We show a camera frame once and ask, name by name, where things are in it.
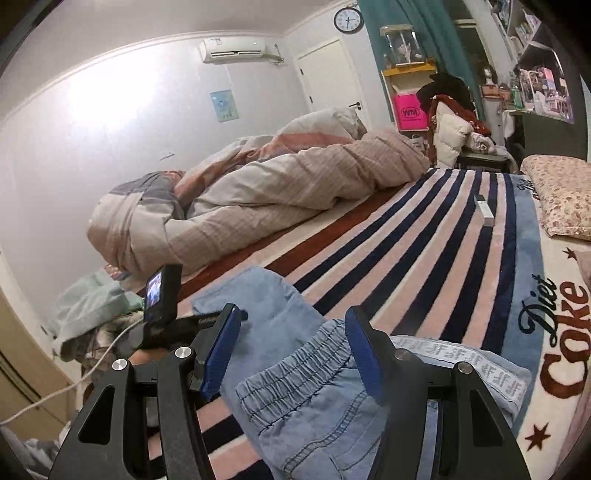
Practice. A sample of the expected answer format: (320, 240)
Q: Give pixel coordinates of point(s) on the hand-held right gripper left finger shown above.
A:
(220, 353)

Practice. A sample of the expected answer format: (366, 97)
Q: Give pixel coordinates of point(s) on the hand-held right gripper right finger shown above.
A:
(364, 355)

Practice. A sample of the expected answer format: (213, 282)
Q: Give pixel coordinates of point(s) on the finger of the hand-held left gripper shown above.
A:
(208, 319)

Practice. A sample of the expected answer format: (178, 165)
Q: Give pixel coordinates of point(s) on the light blue denim pants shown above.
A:
(304, 406)

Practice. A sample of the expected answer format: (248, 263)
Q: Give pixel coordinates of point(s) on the light green cloth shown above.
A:
(90, 304)

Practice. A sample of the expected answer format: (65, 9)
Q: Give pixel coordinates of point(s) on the striped printed blanket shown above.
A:
(438, 258)

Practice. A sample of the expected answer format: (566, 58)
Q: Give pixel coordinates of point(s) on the beige rumpled duvet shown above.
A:
(258, 203)

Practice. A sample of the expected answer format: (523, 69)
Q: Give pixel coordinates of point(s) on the wooden cabinet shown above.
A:
(27, 360)

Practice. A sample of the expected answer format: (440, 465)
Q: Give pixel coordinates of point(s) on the small white box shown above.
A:
(485, 212)

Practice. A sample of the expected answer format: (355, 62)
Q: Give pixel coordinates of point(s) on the dark side table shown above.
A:
(485, 159)

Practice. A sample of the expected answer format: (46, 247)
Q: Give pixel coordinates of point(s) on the white puffer jacket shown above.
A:
(450, 136)

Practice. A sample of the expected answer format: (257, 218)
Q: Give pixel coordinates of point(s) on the pink paper bag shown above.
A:
(410, 112)

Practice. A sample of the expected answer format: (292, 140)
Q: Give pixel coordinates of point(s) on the floral pillow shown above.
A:
(565, 196)

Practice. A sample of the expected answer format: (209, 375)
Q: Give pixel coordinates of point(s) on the red patterned garment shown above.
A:
(464, 110)

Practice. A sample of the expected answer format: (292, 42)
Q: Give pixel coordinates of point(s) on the white air conditioner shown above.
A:
(233, 48)

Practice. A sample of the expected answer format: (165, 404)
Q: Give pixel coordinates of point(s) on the white door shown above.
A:
(325, 78)

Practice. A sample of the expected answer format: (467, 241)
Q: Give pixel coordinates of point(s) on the black garment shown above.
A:
(445, 87)

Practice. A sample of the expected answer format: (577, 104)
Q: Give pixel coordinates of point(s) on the yellow shelf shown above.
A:
(406, 70)

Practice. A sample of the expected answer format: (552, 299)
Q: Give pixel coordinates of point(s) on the mannequin head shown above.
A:
(488, 76)

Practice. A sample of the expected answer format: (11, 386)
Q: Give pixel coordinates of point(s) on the glass display case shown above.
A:
(402, 44)

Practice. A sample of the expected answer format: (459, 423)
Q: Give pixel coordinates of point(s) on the teal curtain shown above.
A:
(415, 32)

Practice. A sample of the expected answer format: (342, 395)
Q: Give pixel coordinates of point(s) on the blue wall poster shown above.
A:
(224, 105)

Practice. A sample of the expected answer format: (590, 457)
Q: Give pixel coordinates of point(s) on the round wall clock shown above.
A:
(349, 20)

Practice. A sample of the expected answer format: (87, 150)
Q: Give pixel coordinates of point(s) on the wall bookshelf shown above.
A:
(540, 69)

